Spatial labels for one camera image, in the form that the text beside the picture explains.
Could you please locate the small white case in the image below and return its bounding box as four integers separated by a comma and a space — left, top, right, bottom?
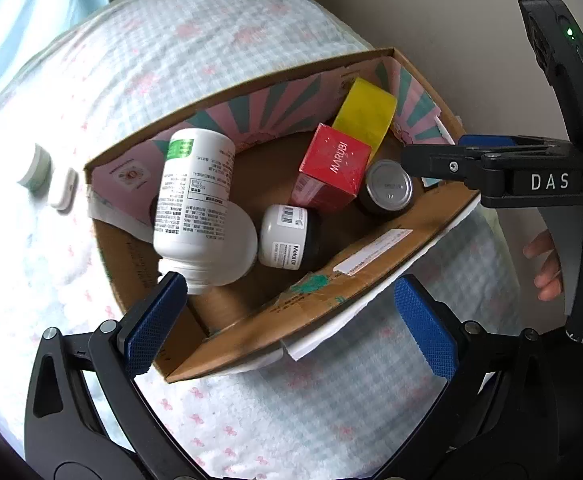
48, 166, 80, 211

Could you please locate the person's right hand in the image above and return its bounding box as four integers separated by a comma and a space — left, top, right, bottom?
523, 207, 583, 302

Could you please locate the black and white jar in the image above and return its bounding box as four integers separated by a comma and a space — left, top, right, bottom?
258, 203, 323, 270

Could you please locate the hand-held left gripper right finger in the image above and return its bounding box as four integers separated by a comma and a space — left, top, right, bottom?
386, 274, 558, 463

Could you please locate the patterned cardboard box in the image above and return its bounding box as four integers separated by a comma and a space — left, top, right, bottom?
84, 47, 480, 386

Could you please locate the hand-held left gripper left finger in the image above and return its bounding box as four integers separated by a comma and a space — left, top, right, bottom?
24, 271, 207, 480

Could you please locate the silver lid dark jar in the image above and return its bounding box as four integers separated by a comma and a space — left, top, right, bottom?
356, 158, 416, 217

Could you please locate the yellow tape roll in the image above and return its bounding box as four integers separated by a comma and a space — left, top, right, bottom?
331, 78, 399, 161

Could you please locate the light blue hanging cloth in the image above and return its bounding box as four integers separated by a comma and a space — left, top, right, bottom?
0, 0, 110, 111

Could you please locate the white lid cream jar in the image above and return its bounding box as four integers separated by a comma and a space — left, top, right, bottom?
15, 143, 53, 194

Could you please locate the red carton box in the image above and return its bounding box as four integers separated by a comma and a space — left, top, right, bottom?
288, 123, 373, 213

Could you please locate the white pill bottle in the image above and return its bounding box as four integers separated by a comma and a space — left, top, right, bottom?
151, 128, 259, 295

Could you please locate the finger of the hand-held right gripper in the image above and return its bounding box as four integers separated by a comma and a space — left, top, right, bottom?
400, 143, 488, 192
458, 133, 573, 156

